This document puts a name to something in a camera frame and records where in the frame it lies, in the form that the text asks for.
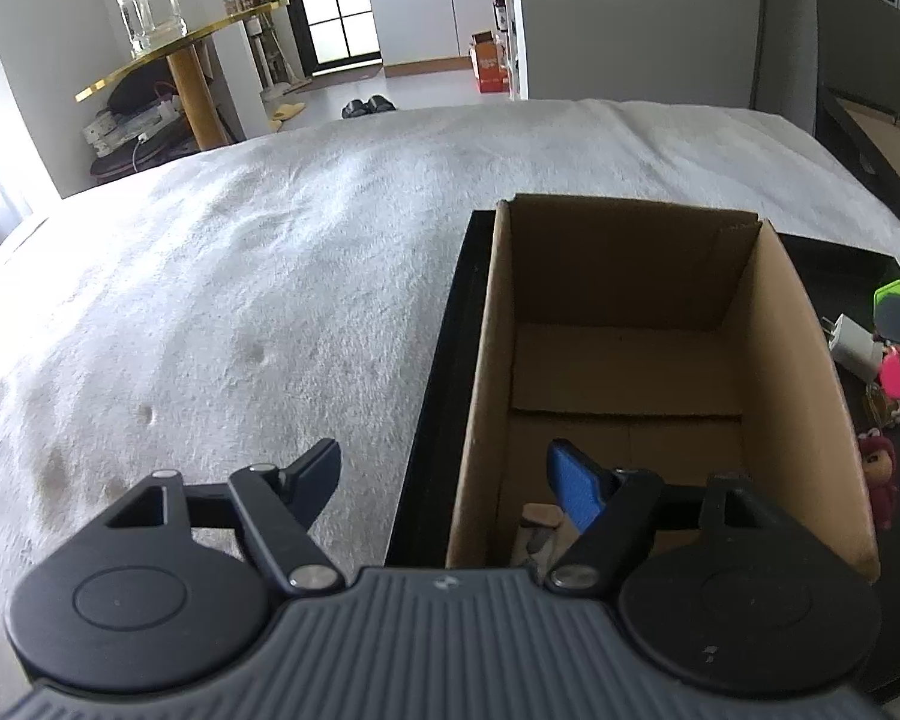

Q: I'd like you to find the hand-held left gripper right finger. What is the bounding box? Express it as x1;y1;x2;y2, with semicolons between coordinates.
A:
544;439;803;601

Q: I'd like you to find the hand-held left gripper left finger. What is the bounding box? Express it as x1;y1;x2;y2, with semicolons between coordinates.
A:
103;438;346;599

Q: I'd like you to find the white charger plug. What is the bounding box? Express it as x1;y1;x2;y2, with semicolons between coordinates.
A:
820;313;887;383

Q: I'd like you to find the beige figurine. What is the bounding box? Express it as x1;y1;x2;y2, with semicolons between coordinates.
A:
511;502;580;572

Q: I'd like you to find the brown cardboard box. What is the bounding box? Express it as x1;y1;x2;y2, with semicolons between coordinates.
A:
446;193;882;586

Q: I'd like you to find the black rectangular tray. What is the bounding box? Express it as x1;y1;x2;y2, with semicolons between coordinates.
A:
385;208;900;706

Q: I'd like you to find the dark red bear doll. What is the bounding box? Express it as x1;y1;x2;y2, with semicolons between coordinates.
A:
857;427;900;533

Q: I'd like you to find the dark grey upholstered panel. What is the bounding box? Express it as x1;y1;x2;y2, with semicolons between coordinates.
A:
814;0;900;220

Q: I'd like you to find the clutter under table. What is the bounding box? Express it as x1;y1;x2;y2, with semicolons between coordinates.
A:
82;79;185;179

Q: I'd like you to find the round gold-edged table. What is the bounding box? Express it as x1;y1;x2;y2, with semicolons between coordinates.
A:
75;0;290;152

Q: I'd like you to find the orange cardboard box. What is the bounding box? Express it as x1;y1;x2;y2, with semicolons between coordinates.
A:
469;31;511;95

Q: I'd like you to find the white kitchen cabinet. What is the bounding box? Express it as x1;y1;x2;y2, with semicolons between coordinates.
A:
361;0;512;77

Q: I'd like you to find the black framed glass door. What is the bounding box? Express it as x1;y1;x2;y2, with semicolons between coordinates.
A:
288;0;385;68

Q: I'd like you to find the clear glass jar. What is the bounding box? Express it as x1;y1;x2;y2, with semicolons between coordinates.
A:
116;0;188;57

